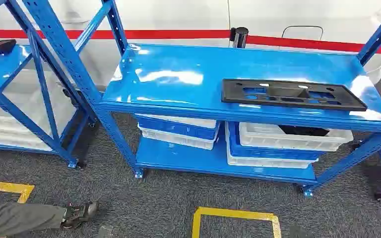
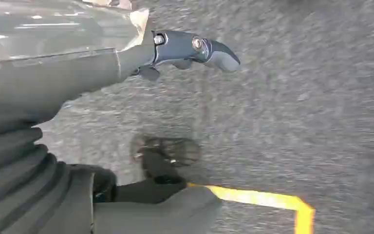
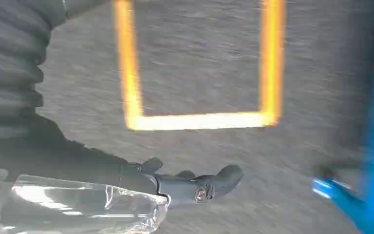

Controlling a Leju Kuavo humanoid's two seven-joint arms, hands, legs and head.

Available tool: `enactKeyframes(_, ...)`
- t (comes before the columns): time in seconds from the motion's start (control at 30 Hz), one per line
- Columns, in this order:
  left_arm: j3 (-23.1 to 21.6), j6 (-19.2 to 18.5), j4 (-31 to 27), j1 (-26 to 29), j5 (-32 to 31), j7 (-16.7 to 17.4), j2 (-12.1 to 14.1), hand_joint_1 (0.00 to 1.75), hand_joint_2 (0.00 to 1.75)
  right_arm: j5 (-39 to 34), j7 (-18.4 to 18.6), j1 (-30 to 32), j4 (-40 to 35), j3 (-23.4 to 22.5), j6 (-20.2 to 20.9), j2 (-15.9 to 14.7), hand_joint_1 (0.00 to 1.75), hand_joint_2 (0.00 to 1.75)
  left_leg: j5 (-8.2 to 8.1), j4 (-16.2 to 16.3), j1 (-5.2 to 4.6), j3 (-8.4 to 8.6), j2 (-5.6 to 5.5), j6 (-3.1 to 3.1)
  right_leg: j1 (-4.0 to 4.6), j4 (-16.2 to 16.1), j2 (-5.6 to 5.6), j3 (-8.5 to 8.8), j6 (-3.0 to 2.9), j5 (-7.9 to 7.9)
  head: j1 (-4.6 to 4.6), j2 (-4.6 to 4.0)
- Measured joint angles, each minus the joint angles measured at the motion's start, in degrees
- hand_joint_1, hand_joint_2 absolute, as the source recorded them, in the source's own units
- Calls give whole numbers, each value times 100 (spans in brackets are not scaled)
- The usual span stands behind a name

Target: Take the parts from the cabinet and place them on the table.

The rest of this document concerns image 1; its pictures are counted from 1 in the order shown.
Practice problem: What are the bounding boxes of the black plastic tray with cutouts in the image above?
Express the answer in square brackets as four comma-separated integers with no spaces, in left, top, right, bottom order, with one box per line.
[221,78,369,113]

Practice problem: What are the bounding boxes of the white plastic crate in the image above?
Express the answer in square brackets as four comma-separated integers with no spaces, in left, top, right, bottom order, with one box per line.
[137,126,219,151]
[239,122,355,152]
[134,114,218,129]
[225,123,319,170]
[0,69,77,133]

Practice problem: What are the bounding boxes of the blue plastic crate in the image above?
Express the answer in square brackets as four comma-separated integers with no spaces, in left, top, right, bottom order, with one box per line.
[137,117,221,141]
[226,121,324,162]

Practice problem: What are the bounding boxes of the large blue metal shelf rack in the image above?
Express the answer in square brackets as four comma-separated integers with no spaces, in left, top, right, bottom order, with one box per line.
[23,0,381,204]

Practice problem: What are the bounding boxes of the red barrier belt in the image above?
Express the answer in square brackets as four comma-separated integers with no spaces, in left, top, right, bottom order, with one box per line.
[0,29,232,40]
[246,35,381,56]

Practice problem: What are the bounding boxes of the black part in crate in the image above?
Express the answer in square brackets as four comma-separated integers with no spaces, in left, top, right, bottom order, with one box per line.
[278,124,330,137]

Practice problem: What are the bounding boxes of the person's black shoe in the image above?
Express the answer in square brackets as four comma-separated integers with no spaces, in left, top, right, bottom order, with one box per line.
[61,201,100,230]

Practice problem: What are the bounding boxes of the yellow floor tape square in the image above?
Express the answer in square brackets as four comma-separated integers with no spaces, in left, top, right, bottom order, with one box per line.
[0,178,35,204]

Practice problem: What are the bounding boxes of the person's leg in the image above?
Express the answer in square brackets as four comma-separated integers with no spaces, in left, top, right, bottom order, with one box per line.
[0,201,67,238]

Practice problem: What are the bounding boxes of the black stanchion post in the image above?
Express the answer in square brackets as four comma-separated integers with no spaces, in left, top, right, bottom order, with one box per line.
[229,27,250,49]

